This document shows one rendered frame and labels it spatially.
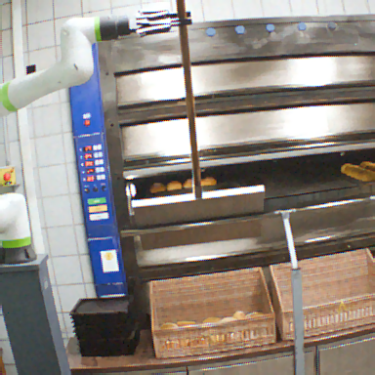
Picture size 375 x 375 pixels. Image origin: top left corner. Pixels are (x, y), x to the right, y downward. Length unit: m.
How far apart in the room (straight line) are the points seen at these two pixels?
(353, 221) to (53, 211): 1.53
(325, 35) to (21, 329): 2.13
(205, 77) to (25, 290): 1.51
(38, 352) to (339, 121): 1.92
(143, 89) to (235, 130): 0.49
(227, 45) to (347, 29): 0.67
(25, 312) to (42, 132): 1.25
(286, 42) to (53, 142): 1.28
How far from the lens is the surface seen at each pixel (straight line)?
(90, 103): 3.41
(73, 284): 3.56
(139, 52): 3.45
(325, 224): 3.55
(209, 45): 3.45
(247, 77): 3.44
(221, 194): 2.97
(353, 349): 3.18
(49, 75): 2.23
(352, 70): 3.55
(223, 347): 3.11
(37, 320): 2.50
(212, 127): 3.43
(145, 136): 3.43
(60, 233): 3.52
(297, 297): 2.97
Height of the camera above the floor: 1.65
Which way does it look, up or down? 6 degrees down
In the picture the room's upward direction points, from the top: 7 degrees counter-clockwise
